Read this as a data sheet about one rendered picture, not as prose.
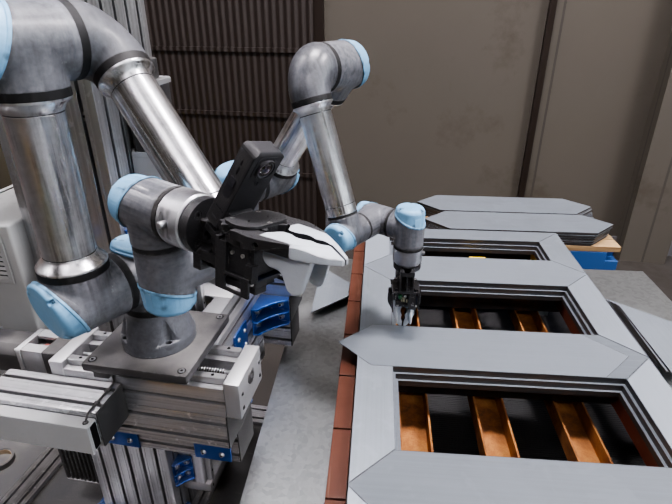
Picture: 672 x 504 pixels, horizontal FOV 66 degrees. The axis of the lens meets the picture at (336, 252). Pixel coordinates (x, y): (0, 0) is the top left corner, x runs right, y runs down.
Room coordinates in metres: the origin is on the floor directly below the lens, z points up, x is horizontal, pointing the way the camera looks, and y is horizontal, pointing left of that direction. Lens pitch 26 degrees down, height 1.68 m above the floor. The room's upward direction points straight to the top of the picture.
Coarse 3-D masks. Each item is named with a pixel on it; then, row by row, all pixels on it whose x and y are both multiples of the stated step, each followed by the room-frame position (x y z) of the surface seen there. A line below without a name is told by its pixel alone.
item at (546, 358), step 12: (528, 336) 1.15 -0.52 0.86; (540, 336) 1.15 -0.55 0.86; (528, 348) 1.09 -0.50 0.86; (540, 348) 1.09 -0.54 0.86; (552, 348) 1.09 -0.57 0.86; (540, 360) 1.04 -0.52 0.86; (552, 360) 1.04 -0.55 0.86; (540, 372) 1.00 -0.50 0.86; (552, 372) 1.00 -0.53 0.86; (564, 372) 1.00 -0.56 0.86
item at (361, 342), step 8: (368, 328) 1.18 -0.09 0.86; (352, 336) 1.15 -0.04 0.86; (360, 336) 1.15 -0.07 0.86; (368, 336) 1.14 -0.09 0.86; (352, 344) 1.11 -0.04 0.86; (360, 344) 1.11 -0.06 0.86; (368, 344) 1.11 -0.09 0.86; (360, 352) 1.08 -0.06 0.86; (368, 352) 1.07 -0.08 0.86; (368, 360) 1.04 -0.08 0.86
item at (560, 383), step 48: (432, 240) 1.78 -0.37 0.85; (480, 240) 1.77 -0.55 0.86; (432, 288) 1.45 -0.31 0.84; (480, 288) 1.43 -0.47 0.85; (528, 288) 1.43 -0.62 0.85; (432, 384) 1.00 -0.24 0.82; (480, 384) 0.99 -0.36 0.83; (528, 384) 0.99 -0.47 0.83; (576, 384) 0.98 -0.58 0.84; (624, 384) 0.97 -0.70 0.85
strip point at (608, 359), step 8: (584, 336) 1.15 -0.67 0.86; (592, 344) 1.11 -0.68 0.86; (600, 344) 1.11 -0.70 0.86; (592, 352) 1.08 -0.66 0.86; (600, 352) 1.08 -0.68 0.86; (608, 352) 1.08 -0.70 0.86; (616, 352) 1.08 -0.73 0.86; (600, 360) 1.04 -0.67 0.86; (608, 360) 1.04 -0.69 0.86; (616, 360) 1.04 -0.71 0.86; (624, 360) 1.04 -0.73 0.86; (600, 368) 1.01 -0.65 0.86; (608, 368) 1.01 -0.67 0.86; (616, 368) 1.01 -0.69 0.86
